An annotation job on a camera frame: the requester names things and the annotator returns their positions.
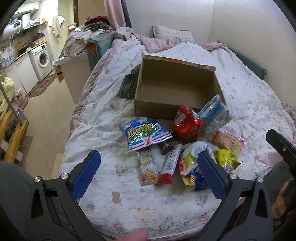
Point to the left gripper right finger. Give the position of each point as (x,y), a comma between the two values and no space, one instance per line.
(214,174)

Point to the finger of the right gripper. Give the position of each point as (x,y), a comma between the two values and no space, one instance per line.
(282,146)

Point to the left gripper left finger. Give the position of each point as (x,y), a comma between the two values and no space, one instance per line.
(83,173)

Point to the dark blue snack bag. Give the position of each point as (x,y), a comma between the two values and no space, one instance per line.
(196,181)

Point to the white red yellow snack bag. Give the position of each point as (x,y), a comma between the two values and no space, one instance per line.
(189,154)

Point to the orange brown snack packet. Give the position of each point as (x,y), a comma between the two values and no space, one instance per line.
(227,141)

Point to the white red wafer bar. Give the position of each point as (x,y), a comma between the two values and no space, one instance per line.
(168,170)

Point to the light blue snack bag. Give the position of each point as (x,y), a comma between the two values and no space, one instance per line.
(215,114)

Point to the pink cartoon candy packet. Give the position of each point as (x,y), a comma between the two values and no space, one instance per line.
(147,172)

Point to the blue white gummy bag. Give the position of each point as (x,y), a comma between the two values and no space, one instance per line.
(142,132)

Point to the brown cardboard box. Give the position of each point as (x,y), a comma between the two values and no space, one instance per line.
(164,84)

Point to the person's right hand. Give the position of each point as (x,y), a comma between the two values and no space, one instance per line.
(279,208)

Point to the person's left hand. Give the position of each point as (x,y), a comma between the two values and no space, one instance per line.
(140,234)

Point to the white patterned bed quilt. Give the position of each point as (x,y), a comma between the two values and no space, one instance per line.
(115,202)

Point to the wooden yellow rack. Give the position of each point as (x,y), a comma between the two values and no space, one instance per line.
(11,148)

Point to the brown floor mat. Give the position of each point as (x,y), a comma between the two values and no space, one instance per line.
(41,87)

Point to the dark striped garment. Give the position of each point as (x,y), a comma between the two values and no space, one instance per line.
(129,84)

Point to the white storage bin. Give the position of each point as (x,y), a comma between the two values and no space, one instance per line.
(76,72)

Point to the white kitchen cabinet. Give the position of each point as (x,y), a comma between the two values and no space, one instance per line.
(22,73)

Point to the white washing machine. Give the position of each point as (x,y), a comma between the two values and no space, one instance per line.
(40,60)

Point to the teal orange folded blanket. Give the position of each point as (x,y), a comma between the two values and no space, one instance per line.
(96,47)

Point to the pink blanket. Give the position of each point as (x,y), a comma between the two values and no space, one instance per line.
(152,45)

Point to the clothes pile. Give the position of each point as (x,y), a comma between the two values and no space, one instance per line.
(77,39)

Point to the beige pillow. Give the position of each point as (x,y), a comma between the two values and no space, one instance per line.
(164,33)

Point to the white water heater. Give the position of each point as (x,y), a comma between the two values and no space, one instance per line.
(11,29)

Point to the pink curtain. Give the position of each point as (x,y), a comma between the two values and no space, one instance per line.
(114,12)

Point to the teal cushion by wall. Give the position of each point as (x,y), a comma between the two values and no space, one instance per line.
(251,65)

